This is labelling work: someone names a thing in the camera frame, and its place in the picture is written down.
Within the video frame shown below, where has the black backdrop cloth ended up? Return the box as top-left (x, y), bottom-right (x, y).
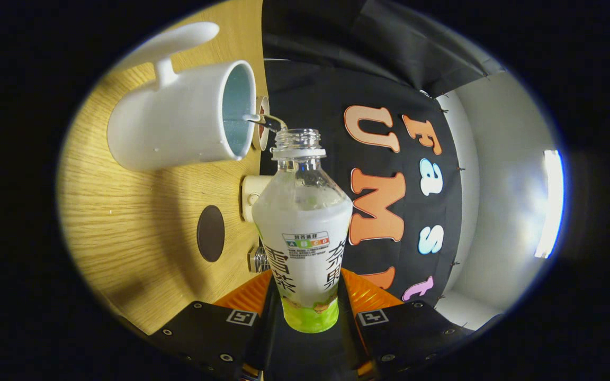
top-left (260, 0), bottom-right (507, 307)

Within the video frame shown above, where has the beige round plate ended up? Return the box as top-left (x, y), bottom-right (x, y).
top-left (252, 96), bottom-right (271, 151)

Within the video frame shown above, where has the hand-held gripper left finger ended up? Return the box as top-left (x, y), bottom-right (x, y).
top-left (146, 269), bottom-right (276, 381)

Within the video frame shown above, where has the dark brown round coaster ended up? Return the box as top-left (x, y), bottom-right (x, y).
top-left (196, 205), bottom-right (226, 263)

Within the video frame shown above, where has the clear juice bottle white label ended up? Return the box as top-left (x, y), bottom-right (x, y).
top-left (252, 128), bottom-right (354, 334)

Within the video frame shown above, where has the ceiling light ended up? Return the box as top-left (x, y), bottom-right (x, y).
top-left (534, 150), bottom-right (565, 259)

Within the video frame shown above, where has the wooden table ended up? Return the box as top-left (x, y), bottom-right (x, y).
top-left (56, 0), bottom-right (274, 335)

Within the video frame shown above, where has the cream toaster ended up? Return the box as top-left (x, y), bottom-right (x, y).
top-left (241, 175), bottom-right (274, 223)

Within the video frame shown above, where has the white cup blue inside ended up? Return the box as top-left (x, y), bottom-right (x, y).
top-left (106, 22), bottom-right (258, 171)

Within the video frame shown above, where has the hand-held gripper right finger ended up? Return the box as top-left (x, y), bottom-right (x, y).
top-left (337, 267), bottom-right (475, 380)

